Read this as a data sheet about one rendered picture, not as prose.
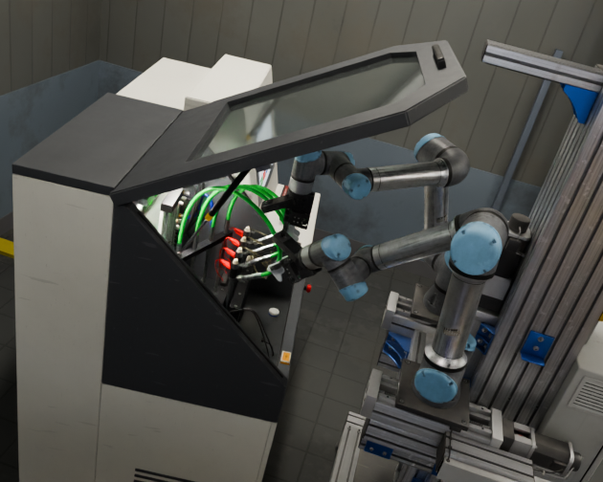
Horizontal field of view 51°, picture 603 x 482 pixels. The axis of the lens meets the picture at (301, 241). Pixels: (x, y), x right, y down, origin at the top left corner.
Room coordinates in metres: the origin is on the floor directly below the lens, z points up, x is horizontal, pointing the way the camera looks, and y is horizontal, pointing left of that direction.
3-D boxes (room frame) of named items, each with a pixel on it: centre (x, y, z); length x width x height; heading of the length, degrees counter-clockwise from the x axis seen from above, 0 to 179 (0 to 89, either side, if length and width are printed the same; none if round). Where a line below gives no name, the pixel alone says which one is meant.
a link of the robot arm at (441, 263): (2.02, -0.57, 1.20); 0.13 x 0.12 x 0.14; 30
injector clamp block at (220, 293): (1.94, 0.21, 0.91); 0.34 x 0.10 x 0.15; 1
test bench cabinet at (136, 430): (1.82, 0.23, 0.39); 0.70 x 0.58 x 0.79; 1
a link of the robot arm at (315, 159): (1.81, 0.04, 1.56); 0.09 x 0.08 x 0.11; 120
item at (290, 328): (1.83, -0.03, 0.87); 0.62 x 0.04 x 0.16; 1
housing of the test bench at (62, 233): (2.16, 0.67, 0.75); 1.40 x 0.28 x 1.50; 1
